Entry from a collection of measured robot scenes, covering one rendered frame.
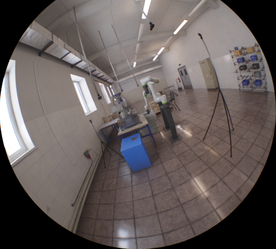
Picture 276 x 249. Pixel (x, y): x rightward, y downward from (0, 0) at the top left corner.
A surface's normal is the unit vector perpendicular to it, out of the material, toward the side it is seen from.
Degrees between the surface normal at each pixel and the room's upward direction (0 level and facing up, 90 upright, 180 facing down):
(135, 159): 90
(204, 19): 90
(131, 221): 0
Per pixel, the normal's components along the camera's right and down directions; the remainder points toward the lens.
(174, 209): -0.37, -0.91
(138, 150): 0.08, 0.18
